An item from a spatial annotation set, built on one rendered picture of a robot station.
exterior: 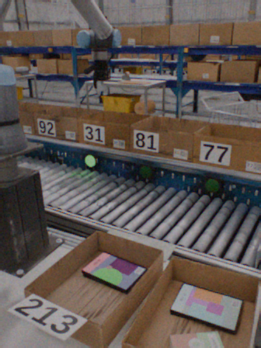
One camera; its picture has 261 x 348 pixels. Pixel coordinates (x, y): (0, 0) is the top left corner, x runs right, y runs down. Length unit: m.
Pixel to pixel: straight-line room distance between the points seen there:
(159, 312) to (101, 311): 0.18
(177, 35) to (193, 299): 5.95
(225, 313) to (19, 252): 0.73
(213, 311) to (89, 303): 0.38
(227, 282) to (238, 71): 5.19
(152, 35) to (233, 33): 1.51
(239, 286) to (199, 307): 0.16
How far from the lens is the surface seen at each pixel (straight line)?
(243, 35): 6.33
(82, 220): 1.56
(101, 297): 1.12
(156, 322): 1.05
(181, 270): 1.16
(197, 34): 6.56
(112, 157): 2.01
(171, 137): 1.85
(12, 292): 1.22
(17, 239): 1.25
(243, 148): 1.73
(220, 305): 1.09
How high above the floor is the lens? 1.52
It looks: 24 degrees down
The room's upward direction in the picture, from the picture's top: 1 degrees counter-clockwise
